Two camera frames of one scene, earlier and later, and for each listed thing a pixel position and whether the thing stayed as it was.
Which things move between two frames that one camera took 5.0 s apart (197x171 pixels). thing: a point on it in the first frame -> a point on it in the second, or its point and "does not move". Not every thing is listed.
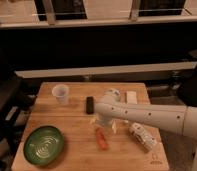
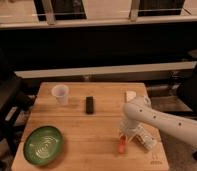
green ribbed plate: x=43 y=145 does not move
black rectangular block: x=89 y=105 does not move
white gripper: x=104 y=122 -> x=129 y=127
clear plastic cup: x=61 y=92 does not move
